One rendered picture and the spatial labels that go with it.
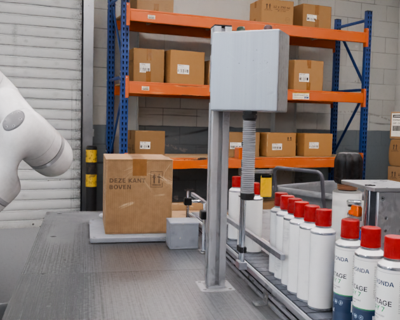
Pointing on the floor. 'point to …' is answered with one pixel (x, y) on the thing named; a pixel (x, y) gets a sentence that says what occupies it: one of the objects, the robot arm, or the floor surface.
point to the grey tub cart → (309, 188)
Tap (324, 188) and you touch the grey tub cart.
